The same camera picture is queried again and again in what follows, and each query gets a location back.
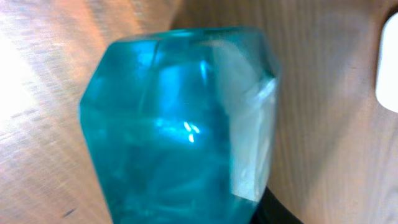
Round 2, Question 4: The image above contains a white barcode scanner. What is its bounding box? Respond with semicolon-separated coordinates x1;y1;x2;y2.
375;13;398;113

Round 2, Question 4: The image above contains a blue liquid bottle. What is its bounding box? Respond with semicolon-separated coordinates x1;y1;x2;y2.
80;27;279;224

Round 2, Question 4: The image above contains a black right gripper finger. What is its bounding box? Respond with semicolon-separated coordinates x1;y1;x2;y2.
250;187;303;224

